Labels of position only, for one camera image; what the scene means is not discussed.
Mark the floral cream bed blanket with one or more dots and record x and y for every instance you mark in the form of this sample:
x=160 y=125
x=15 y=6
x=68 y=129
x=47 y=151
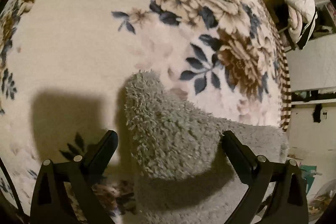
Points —
x=64 y=64

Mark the teal plastic basket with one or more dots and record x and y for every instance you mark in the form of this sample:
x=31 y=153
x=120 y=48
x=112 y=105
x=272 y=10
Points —
x=308 y=173

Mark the white jacket on rack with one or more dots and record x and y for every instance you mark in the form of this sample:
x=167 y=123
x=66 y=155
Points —
x=301 y=22

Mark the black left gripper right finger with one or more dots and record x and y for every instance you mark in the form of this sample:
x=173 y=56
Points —
x=288 y=203

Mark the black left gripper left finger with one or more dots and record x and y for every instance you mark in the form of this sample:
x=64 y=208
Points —
x=50 y=203

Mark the grey fluffy fleece pants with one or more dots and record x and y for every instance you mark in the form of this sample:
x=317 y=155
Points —
x=181 y=174

